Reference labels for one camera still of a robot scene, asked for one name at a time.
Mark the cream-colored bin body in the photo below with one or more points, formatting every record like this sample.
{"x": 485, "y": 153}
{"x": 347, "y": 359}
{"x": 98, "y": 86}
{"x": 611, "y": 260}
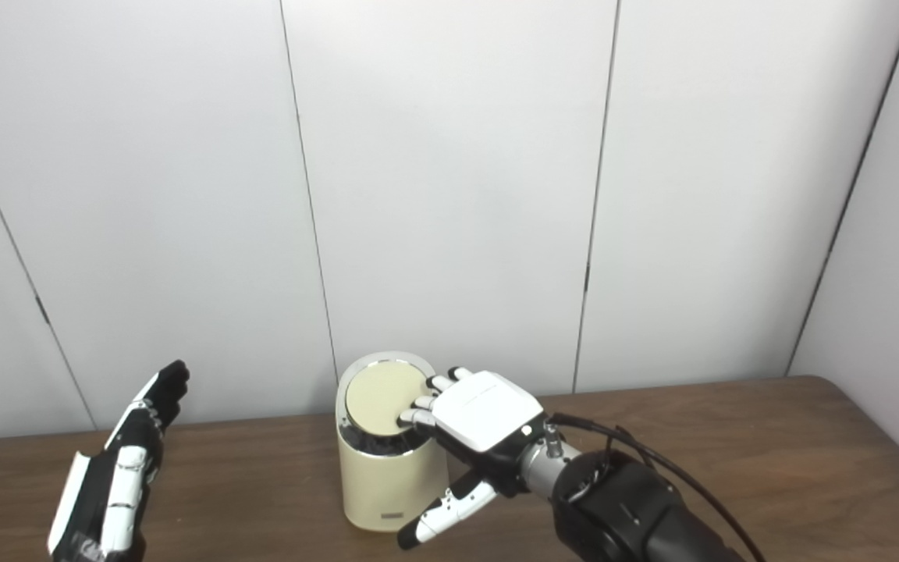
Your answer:
{"x": 387, "y": 484}

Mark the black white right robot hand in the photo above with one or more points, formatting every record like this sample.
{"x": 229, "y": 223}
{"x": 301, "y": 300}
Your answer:
{"x": 488, "y": 414}

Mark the round cream bin lid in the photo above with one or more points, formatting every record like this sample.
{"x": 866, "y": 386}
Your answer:
{"x": 379, "y": 398}

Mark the black wall panel clip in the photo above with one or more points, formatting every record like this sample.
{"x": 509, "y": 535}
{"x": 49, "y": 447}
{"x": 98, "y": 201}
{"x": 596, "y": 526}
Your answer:
{"x": 42, "y": 310}
{"x": 587, "y": 279}

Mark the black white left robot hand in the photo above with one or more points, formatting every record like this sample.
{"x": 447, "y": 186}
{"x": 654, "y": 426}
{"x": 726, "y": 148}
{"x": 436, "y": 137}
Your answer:
{"x": 106, "y": 492}

